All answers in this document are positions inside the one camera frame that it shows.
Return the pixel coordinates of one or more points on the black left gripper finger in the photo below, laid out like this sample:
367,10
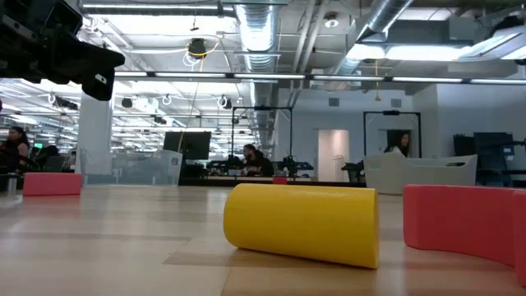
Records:
92,70

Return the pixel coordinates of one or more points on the orange rectangular block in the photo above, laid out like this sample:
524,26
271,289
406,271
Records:
52,184

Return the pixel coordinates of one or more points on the yellow rectangular block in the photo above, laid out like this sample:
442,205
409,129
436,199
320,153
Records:
302,224

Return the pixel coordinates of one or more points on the orange arch block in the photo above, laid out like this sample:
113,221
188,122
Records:
456,222

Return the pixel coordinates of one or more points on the white square column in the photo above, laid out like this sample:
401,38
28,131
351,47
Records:
94,140

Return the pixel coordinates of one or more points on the person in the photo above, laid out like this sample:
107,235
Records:
16,150
259,164
400,144
48,154

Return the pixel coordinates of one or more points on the clear plastic bin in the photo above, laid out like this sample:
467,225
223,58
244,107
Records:
135,170

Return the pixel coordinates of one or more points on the black monitor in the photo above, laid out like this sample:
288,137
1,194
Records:
189,144

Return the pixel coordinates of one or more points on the ceiling light strip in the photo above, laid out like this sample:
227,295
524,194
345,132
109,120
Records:
267,76

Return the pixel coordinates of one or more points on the dark office chair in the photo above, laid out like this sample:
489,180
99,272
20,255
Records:
353,170

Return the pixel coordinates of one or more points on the white plastic bin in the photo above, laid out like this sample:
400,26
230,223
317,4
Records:
411,177

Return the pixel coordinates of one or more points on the dark cabinet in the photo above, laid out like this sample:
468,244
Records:
489,152

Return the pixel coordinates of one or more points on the silver ceiling duct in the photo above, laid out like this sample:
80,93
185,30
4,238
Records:
384,14
259,33

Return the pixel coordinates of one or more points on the black rig frame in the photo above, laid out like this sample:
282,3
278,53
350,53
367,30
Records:
390,112
263,108

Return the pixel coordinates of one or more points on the black table frame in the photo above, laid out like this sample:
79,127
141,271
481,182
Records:
230,182

